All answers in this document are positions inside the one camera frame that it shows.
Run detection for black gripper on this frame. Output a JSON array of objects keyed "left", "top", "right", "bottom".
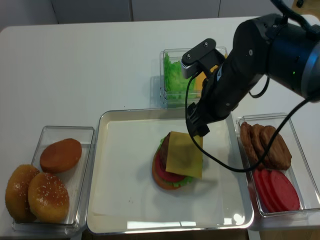
[{"left": 187, "top": 65, "right": 238, "bottom": 137}]

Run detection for yellow cheese slice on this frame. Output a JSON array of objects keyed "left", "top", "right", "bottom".
[{"left": 165, "top": 131, "right": 203, "bottom": 179}]

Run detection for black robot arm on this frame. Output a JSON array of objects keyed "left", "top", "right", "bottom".
[{"left": 181, "top": 0, "right": 320, "bottom": 137}]

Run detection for cheese slices in container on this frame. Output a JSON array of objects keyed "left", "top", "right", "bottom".
[{"left": 195, "top": 52, "right": 228, "bottom": 98}]

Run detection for clear lettuce cheese container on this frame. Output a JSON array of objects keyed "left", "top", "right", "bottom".
[{"left": 159, "top": 46, "right": 228, "bottom": 107}]

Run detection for brown patty on burger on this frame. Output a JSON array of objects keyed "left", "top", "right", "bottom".
[{"left": 159, "top": 132, "right": 171, "bottom": 167}]

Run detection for green lettuce in container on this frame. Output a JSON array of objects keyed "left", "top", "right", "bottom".
[{"left": 163, "top": 53, "right": 190, "bottom": 100}]

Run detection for left brown patty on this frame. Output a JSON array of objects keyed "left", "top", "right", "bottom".
[{"left": 240, "top": 122, "right": 259, "bottom": 166}]

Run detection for lettuce leaf on burger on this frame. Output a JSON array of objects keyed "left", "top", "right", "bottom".
[{"left": 153, "top": 137, "right": 194, "bottom": 185}]

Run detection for tomato slice on burger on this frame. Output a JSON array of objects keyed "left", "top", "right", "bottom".
[{"left": 155, "top": 151, "right": 186, "bottom": 183}]

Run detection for middle brown patty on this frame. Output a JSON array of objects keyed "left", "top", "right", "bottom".
[{"left": 250, "top": 124, "right": 274, "bottom": 169}]

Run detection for metal baking tray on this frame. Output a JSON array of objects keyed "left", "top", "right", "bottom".
[{"left": 86, "top": 108, "right": 254, "bottom": 234}]

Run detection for bottom bun on tray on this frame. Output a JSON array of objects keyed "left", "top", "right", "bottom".
[{"left": 151, "top": 159, "right": 189, "bottom": 191}]

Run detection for left tomato slice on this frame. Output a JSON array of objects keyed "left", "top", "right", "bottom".
[{"left": 253, "top": 170, "right": 276, "bottom": 213}]

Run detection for middle tomato slice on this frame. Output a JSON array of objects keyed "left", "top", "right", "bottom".
[{"left": 259, "top": 169, "right": 283, "bottom": 213}]

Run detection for right brown patty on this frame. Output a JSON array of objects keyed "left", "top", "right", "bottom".
[{"left": 259, "top": 125, "right": 292, "bottom": 171}]

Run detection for white parchment paper sheet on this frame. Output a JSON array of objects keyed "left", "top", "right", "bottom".
[{"left": 90, "top": 119, "right": 246, "bottom": 228}]

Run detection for clear patty tomato container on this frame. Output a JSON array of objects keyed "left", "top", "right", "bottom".
[{"left": 246, "top": 118, "right": 320, "bottom": 229}]

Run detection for right tomato slice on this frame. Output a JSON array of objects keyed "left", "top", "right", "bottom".
[{"left": 269, "top": 170, "right": 300, "bottom": 211}]

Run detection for clear bun container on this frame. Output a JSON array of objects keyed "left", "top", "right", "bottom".
[{"left": 12, "top": 125, "right": 95, "bottom": 237}]

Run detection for flat bottom bun in container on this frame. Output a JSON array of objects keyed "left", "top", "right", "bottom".
[{"left": 39, "top": 138, "right": 82, "bottom": 174}]

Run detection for right sesame top bun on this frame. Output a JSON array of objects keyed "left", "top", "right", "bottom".
[{"left": 28, "top": 172, "right": 70, "bottom": 224}]

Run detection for sesame bun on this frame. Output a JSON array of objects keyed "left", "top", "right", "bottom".
[
  {"left": 28, "top": 172, "right": 70, "bottom": 224},
  {"left": 5, "top": 164, "right": 40, "bottom": 223}
]

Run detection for left sesame top bun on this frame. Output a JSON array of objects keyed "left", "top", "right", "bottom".
[{"left": 5, "top": 164, "right": 40, "bottom": 223}]

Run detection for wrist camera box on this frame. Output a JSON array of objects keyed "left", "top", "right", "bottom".
[{"left": 180, "top": 38, "right": 226, "bottom": 79}]

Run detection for black camera cable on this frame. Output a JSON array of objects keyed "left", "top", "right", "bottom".
[{"left": 185, "top": 72, "right": 311, "bottom": 172}]

